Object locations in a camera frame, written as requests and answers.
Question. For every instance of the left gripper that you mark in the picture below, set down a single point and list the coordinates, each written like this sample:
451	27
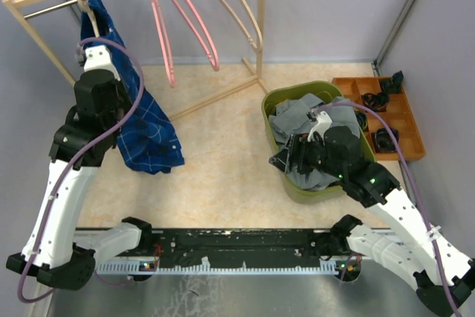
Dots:
128	103

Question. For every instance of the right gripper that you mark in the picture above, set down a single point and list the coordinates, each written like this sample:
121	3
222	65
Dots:
297	147

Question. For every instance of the grey shirt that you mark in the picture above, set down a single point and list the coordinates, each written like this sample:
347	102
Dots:
296	116

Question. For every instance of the blue plaid shirt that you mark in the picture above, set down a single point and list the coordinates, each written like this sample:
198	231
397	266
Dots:
148	141

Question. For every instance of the pink hanger with grey shirt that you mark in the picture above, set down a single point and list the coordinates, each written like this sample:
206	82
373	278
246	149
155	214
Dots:
164	41

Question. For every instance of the beige hanger with blue shirt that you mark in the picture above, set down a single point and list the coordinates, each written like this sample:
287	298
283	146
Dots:
84	7

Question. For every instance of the pink hanger with white shirt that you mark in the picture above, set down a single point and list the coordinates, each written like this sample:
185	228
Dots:
202	35

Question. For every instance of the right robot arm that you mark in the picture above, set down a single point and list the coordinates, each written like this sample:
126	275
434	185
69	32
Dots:
440	274

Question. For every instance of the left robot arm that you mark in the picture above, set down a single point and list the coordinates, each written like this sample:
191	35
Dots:
51	255

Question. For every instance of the green plastic basket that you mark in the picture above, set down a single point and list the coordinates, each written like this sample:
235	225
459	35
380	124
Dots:
282	96

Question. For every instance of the black part beside basket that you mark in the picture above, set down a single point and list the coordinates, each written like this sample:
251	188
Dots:
362	120

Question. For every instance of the orange compartment tray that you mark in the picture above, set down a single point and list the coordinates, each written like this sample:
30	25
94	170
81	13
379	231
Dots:
397	114

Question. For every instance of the black round part in tray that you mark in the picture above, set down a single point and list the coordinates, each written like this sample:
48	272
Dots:
382	142

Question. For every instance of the black part in tray corner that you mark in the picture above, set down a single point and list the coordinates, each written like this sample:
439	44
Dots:
393	85

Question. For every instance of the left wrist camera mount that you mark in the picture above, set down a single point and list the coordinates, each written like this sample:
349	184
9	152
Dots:
96	62

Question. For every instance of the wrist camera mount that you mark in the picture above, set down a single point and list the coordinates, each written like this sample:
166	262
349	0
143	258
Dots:
96	62
322	124

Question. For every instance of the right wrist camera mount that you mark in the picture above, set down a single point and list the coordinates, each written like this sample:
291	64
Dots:
322	124

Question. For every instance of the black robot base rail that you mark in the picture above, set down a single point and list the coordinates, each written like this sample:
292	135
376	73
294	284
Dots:
237	252

